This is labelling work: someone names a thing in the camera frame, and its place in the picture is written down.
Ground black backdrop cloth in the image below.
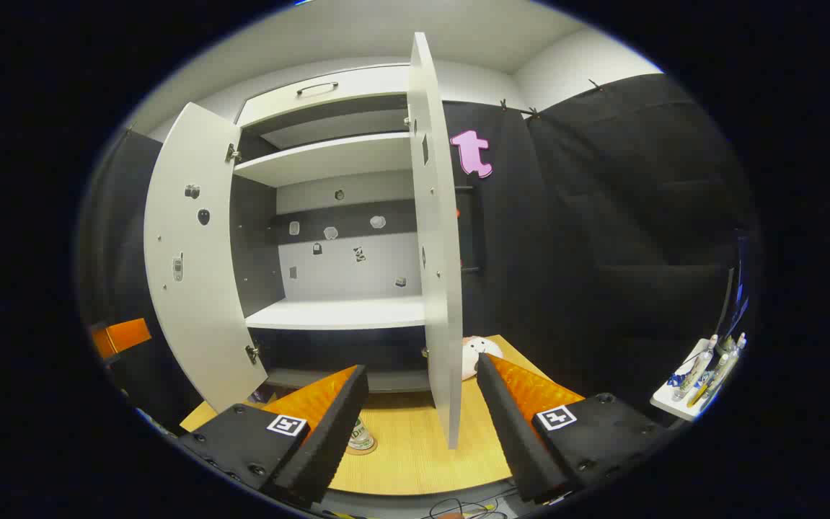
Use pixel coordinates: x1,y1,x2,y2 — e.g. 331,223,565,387
79,72,758,433

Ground white tube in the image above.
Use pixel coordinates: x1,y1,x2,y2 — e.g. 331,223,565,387
673,334,718,402
699,333,747,412

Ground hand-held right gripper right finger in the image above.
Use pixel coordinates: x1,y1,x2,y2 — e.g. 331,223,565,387
476,352,664,504

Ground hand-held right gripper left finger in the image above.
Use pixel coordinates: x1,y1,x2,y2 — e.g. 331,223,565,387
178,364,370,505

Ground black cable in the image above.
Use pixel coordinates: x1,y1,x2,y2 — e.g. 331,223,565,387
418,497,516,519

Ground white cabinet drawer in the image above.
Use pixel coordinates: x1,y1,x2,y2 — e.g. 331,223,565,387
236,63,412,129

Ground white bottle with green label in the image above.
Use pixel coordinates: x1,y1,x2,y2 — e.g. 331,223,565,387
346,417,376,451

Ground white cabinet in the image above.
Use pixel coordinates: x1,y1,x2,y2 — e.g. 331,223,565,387
231,63,433,394

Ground white tray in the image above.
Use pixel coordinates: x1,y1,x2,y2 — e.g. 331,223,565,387
650,353,718,422

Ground white plush toy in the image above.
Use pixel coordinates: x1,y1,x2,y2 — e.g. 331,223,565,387
460,336,504,381

